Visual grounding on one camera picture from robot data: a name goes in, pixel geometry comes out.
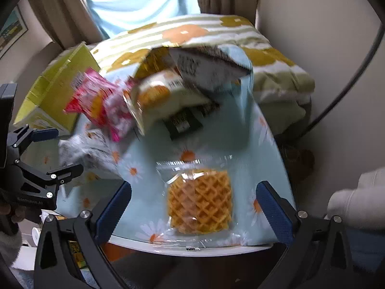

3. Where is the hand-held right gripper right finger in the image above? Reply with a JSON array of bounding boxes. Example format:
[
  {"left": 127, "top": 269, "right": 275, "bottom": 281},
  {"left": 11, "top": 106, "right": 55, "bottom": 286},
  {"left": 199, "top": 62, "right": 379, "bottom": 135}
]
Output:
[{"left": 255, "top": 181, "right": 354, "bottom": 289}]

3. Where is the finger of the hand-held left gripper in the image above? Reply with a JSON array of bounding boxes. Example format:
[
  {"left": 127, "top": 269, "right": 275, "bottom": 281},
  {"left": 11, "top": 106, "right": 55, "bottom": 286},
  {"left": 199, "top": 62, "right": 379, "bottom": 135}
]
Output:
[
  {"left": 10, "top": 161, "right": 85, "bottom": 210},
  {"left": 7, "top": 127, "right": 59, "bottom": 158}
]

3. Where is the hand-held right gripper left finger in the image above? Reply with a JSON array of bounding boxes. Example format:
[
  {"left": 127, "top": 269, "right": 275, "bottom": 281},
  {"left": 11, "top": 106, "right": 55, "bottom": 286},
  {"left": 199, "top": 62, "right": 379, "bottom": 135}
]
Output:
[{"left": 34, "top": 181, "right": 133, "bottom": 289}]

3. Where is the yellow-green cardboard box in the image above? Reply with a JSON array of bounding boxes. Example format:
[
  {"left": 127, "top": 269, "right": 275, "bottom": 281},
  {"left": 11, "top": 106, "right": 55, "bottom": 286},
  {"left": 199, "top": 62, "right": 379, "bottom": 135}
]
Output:
[{"left": 13, "top": 42, "right": 102, "bottom": 133}]

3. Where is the pink striped snack packet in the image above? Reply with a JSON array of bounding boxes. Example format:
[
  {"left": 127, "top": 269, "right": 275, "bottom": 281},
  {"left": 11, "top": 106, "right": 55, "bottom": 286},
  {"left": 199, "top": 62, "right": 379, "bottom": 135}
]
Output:
[{"left": 64, "top": 69, "right": 116, "bottom": 127}]

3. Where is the clear waffle packet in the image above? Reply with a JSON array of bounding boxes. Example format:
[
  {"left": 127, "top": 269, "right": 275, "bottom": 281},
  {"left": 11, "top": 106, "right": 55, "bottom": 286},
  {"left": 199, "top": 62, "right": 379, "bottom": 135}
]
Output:
[{"left": 156, "top": 155, "right": 252, "bottom": 249}]

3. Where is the person's left forearm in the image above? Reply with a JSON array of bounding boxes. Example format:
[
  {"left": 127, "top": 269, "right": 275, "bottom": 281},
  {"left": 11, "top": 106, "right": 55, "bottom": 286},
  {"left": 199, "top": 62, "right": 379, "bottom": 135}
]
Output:
[{"left": 0, "top": 229, "right": 24, "bottom": 276}]

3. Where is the person's left hand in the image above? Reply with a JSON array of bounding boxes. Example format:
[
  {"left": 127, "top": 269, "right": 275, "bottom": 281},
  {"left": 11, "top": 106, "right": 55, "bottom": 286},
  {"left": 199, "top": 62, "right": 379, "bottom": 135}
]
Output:
[{"left": 0, "top": 188, "right": 42, "bottom": 233}]

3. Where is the silver white snack packet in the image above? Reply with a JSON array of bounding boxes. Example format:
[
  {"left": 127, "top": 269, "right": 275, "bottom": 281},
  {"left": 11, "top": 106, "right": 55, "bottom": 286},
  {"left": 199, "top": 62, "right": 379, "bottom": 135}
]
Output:
[{"left": 58, "top": 129, "right": 121, "bottom": 179}]

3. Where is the person's white fleece garment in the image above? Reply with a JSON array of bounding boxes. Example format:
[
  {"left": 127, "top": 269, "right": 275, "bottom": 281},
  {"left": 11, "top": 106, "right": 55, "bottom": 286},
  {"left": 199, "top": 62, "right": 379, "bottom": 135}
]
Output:
[{"left": 326, "top": 169, "right": 385, "bottom": 227}]

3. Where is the black snack packet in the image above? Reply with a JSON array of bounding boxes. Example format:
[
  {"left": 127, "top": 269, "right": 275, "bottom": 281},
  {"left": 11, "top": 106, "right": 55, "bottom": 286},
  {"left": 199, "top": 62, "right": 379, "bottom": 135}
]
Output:
[{"left": 162, "top": 101, "right": 221, "bottom": 141}]

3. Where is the yellow white snack packet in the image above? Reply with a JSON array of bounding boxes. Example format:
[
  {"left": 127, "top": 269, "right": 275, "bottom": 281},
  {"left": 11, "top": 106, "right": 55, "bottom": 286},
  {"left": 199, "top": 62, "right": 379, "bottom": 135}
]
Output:
[{"left": 125, "top": 48, "right": 212, "bottom": 136}]

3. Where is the striped floral blanket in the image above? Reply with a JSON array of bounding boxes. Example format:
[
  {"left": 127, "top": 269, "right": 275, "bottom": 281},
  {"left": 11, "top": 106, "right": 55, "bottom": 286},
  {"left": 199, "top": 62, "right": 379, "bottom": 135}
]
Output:
[{"left": 90, "top": 14, "right": 315, "bottom": 127}]

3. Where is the light blue hanging cloth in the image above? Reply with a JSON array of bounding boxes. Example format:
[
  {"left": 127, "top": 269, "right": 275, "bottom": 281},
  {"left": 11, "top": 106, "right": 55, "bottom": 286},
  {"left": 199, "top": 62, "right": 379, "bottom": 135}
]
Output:
[{"left": 86, "top": 0, "right": 201, "bottom": 39}]

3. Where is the white black printed packet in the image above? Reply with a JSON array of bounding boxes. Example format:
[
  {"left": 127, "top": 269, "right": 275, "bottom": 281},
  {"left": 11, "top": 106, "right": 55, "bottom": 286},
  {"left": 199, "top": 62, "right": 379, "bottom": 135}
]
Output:
[{"left": 168, "top": 44, "right": 253, "bottom": 94}]

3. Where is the framed wall picture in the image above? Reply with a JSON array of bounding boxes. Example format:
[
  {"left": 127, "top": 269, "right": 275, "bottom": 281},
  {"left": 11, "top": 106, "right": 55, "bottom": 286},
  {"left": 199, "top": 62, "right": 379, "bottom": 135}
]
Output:
[{"left": 0, "top": 6, "right": 29, "bottom": 59}]

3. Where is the black cable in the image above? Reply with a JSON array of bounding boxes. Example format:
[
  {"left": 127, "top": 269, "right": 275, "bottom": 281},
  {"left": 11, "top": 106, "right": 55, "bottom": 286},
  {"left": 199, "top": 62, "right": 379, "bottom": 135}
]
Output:
[{"left": 301, "top": 27, "right": 385, "bottom": 133}]

